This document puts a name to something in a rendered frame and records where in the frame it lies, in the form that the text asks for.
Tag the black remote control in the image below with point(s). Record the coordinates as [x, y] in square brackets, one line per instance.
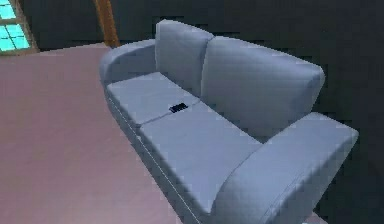
[178, 107]

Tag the brown wooden post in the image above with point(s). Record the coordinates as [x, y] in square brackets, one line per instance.
[107, 21]

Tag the window with tan frame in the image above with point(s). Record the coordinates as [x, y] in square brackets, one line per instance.
[11, 31]

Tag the light blue sofa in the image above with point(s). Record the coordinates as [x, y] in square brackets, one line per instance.
[206, 143]

